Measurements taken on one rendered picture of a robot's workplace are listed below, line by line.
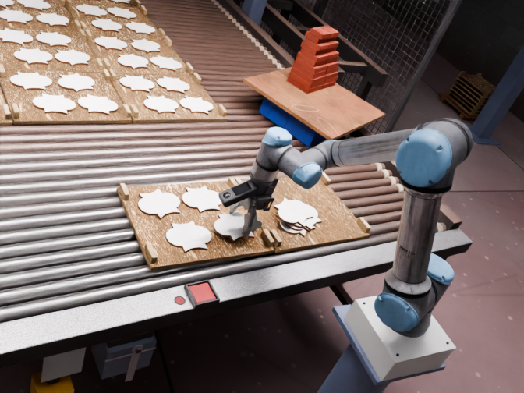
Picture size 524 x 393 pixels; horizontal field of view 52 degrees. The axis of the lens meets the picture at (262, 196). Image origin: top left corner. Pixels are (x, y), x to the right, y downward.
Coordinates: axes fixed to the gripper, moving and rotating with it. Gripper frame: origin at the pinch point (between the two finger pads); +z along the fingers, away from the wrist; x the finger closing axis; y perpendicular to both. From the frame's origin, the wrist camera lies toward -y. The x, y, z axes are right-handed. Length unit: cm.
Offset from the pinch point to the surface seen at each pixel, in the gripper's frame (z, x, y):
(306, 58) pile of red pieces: -23, 78, 65
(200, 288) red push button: 4.4, -19.1, -18.9
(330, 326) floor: 94, 12, 96
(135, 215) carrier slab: 3.9, 11.6, -28.5
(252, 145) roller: 4, 49, 32
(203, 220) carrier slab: 3.4, 6.7, -7.8
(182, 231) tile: 2.6, 2.0, -17.0
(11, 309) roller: 6, -15, -66
